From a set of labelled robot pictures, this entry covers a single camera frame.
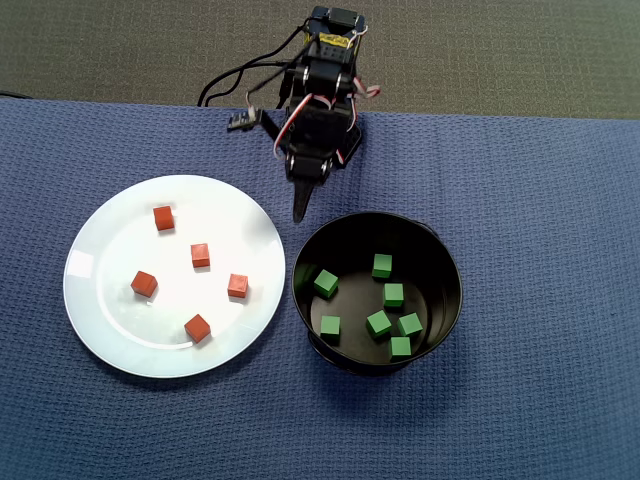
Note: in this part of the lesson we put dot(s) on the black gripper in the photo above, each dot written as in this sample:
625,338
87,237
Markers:
306,170

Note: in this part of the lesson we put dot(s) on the green cube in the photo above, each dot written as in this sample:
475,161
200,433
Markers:
410,324
382,265
400,348
379,324
393,294
330,327
326,283

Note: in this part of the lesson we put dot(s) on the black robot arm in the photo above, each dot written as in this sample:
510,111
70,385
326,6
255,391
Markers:
330,50

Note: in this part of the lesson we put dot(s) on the white round plate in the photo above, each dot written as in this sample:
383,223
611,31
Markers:
125,325

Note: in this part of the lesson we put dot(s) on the red cube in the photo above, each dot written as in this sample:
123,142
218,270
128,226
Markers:
238,285
164,218
197,328
144,283
200,255

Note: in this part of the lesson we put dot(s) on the black round pot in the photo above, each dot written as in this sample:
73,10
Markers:
440,280

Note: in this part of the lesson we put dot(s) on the blue woven table cloth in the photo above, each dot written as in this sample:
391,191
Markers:
500,250

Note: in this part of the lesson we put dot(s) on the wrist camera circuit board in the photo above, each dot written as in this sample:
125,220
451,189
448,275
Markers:
245,120

